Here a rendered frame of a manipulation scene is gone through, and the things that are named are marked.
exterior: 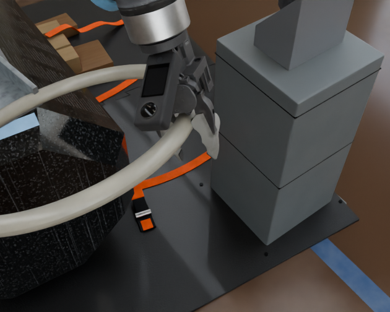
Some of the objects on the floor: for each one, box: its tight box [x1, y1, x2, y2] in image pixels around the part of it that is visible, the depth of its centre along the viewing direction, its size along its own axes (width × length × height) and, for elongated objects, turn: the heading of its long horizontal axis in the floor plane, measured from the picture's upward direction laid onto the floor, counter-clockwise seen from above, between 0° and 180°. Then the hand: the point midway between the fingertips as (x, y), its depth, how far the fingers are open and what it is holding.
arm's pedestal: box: [199, 12, 384, 256], centre depth 194 cm, size 50×50×85 cm
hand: (195, 156), depth 78 cm, fingers closed on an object, 5 cm apart
